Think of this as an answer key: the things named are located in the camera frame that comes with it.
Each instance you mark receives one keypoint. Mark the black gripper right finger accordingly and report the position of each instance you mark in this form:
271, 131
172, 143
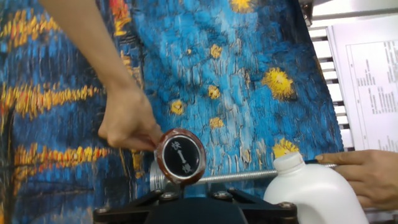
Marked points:
267, 213

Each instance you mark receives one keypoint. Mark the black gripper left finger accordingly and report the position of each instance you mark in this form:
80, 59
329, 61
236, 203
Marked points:
130, 213

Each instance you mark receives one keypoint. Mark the white plastic jug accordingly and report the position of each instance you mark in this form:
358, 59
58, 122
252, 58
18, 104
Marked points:
311, 196

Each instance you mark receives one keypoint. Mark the bare forearm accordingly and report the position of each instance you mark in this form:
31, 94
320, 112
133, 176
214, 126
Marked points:
87, 37

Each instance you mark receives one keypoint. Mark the person bare hand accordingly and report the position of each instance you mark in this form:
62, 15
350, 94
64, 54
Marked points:
370, 177
130, 121

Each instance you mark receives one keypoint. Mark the silver ratchet clamp head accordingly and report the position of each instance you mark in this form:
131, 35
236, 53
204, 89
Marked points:
157, 179

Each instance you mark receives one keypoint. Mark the silver threaded rod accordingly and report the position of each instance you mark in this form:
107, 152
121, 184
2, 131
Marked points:
236, 177

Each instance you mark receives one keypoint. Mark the starry night painted tablecloth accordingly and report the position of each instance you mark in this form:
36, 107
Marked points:
233, 93

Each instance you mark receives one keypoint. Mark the printed white paper sheet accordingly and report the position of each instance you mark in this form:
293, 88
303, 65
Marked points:
373, 87

